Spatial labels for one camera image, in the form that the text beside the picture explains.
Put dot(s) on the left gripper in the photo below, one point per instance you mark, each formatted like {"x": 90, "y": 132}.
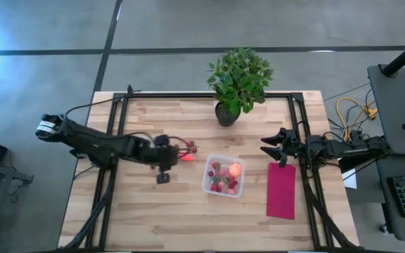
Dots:
{"x": 167, "y": 154}

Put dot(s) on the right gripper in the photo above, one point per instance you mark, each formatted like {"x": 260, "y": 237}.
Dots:
{"x": 295, "y": 147}

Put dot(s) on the grey stand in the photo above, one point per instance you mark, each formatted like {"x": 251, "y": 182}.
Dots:
{"x": 9, "y": 175}

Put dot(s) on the grey desk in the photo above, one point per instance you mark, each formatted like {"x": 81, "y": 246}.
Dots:
{"x": 396, "y": 105}

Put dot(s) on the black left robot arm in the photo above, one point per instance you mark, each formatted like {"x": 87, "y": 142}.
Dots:
{"x": 93, "y": 142}

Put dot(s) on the dark green avocado toy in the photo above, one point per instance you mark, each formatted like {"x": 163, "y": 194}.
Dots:
{"x": 217, "y": 178}

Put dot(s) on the black side bracket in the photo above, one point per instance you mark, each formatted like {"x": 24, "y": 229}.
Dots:
{"x": 74, "y": 153}

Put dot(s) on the red strawberry toy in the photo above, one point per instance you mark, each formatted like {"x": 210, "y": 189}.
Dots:
{"x": 213, "y": 188}
{"x": 214, "y": 165}
{"x": 223, "y": 172}
{"x": 188, "y": 143}

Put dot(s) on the clear plastic tupperware container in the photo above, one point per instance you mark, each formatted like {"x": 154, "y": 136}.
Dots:
{"x": 225, "y": 160}

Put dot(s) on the pink wrinkled ball toy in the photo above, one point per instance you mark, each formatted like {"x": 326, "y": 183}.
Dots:
{"x": 231, "y": 191}

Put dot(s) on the black pole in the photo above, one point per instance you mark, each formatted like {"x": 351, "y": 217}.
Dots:
{"x": 403, "y": 56}

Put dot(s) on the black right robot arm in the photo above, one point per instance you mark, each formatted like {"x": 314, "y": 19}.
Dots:
{"x": 346, "y": 149}

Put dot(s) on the orange carrot toy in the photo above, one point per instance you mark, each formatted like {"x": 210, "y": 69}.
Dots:
{"x": 187, "y": 157}

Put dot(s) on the small pink fruit toy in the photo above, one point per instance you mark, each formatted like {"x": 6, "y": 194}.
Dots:
{"x": 221, "y": 183}

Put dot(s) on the green plant in black pot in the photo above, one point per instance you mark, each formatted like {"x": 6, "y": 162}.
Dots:
{"x": 239, "y": 81}

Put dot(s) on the red cloth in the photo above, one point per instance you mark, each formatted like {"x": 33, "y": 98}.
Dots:
{"x": 281, "y": 189}

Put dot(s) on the white paper sheet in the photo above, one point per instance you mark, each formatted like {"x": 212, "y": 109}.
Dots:
{"x": 351, "y": 179}

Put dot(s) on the desk caster wheel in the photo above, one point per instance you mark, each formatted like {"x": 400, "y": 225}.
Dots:
{"x": 384, "y": 228}

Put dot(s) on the peach toy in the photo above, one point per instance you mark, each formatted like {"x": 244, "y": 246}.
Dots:
{"x": 235, "y": 169}

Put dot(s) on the dark red stemmed fruit toy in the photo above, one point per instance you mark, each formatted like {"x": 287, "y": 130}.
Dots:
{"x": 232, "y": 185}

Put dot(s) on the black aluminium rig frame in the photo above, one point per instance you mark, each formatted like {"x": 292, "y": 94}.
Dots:
{"x": 171, "y": 95}

